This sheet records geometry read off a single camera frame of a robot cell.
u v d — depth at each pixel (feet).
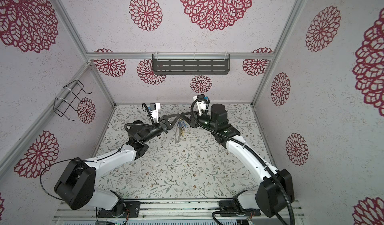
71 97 2.61
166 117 2.21
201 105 2.13
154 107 2.14
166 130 2.12
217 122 1.86
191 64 3.13
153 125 2.16
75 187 1.40
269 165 1.43
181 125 2.30
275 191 1.31
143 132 1.96
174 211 2.44
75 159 1.52
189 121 2.18
